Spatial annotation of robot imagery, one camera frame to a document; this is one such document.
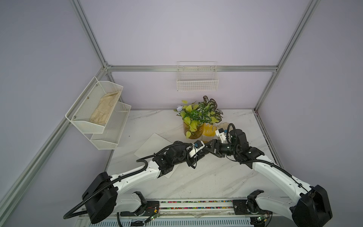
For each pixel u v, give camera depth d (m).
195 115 0.84
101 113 0.77
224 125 1.11
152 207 0.73
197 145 0.64
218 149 0.67
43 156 0.51
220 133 0.74
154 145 0.99
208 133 1.05
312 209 0.39
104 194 0.40
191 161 0.68
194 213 0.73
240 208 0.73
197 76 0.95
